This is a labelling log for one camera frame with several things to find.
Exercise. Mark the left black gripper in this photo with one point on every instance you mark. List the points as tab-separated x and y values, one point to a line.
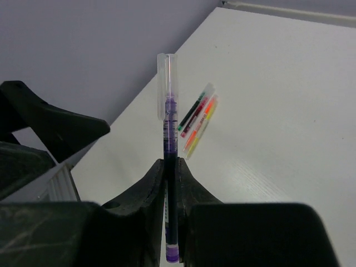
64	133

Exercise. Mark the red pen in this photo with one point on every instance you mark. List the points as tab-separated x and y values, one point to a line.
194	116

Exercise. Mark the clear pen cap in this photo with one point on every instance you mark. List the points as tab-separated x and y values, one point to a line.
167	81

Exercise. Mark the green pen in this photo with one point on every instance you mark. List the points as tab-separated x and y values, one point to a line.
209	88

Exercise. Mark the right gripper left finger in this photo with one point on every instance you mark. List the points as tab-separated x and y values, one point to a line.
136	237

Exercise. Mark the purple pen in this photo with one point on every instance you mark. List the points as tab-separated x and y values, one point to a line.
170	157

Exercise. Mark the orange pen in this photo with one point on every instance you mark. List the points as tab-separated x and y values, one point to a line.
206	110

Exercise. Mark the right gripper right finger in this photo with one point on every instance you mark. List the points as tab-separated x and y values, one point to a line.
189	193

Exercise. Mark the yellow pen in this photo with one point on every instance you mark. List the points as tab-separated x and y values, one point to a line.
200	133

